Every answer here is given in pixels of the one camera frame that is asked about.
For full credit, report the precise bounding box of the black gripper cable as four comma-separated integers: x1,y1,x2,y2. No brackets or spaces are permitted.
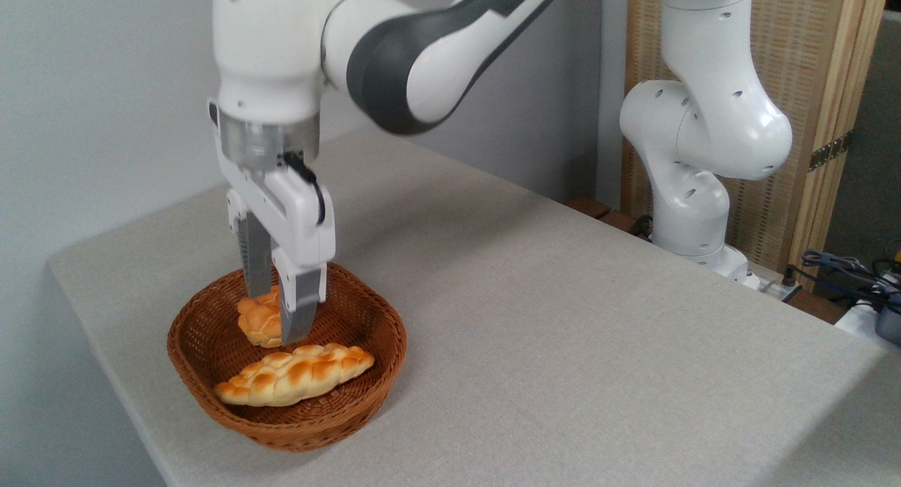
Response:
284,151,327,225

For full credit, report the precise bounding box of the blue-grey cable bundle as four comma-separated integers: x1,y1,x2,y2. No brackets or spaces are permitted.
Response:
788,250,901,312

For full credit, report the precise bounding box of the long braided bread loaf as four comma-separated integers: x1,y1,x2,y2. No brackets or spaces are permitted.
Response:
215,343,375,407

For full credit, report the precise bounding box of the wooden woven folding screen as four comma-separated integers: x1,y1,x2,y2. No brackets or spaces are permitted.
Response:
623,0,891,291

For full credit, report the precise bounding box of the round knotted bread roll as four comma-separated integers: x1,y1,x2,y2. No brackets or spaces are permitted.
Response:
237,284,284,348

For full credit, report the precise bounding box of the brown wicker basket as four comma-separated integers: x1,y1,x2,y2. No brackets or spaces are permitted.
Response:
167,260,408,452

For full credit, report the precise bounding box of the grey fabric table cover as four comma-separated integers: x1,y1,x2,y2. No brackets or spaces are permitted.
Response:
48,130,901,487

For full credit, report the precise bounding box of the silver metal wrist flange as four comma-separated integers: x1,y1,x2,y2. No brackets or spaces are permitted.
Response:
218,110,321,171

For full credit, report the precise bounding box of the grey box with cables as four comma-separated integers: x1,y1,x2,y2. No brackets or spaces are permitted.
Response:
875,305,901,347

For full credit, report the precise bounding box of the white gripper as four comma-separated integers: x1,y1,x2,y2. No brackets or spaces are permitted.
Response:
209,100,336,346

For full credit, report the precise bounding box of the brown wooden block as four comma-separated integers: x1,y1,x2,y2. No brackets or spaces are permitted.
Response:
567,197,640,234

